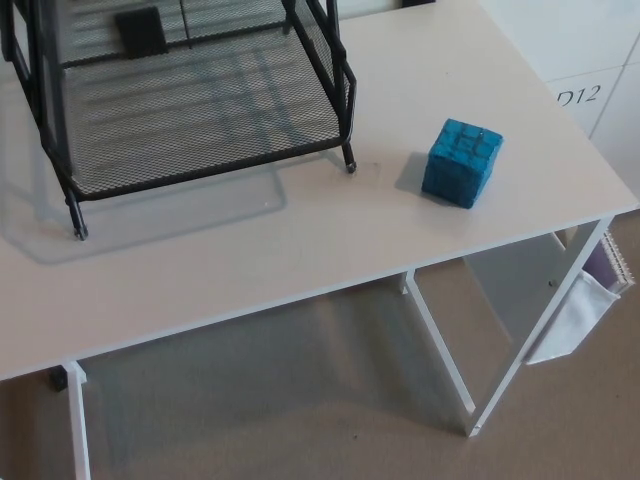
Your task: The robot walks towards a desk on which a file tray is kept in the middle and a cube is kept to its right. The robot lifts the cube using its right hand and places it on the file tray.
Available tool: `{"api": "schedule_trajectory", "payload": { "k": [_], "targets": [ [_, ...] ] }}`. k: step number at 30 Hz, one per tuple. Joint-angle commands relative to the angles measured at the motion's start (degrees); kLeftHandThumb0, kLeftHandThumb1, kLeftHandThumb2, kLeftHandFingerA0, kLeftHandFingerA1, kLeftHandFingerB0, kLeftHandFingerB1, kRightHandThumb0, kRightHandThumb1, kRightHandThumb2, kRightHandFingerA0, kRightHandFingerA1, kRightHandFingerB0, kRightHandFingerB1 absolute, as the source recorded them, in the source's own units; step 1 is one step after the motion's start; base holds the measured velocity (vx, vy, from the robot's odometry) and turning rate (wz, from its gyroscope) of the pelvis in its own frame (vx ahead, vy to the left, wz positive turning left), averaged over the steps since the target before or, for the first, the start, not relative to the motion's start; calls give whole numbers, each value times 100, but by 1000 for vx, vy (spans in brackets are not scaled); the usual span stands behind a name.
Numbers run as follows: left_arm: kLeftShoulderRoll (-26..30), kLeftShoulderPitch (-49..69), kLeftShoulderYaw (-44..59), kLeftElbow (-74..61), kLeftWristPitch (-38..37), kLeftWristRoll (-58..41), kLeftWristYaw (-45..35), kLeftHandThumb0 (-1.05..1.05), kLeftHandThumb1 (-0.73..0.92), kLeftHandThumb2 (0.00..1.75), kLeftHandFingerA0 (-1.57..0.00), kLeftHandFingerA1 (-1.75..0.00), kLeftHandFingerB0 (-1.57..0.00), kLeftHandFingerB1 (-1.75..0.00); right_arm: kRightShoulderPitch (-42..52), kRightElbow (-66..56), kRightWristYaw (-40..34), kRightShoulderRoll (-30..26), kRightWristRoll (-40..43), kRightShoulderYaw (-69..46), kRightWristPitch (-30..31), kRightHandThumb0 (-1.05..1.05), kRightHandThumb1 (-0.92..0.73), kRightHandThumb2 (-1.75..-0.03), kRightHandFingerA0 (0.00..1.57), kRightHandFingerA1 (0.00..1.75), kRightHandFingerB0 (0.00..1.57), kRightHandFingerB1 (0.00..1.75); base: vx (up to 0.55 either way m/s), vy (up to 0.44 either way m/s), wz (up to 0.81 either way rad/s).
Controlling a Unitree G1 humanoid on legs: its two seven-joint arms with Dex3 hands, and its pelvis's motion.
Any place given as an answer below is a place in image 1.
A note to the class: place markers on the white desk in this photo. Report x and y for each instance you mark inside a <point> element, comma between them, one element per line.
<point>320,250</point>

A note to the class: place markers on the small black floor object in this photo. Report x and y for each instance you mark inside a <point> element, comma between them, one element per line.
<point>58,380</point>

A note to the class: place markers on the black mesh file tray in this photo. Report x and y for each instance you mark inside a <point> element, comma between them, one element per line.
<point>190,115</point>

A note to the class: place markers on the spiral-bound notebook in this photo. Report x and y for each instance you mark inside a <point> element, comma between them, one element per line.
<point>616,262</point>

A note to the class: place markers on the white locker cabinet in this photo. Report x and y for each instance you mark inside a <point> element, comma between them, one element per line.
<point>575,60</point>

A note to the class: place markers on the white fabric side pouch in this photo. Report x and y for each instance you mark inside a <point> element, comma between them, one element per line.
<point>575,320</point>

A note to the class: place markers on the blue textured cube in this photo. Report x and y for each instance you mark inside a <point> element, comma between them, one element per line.
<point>460,162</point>

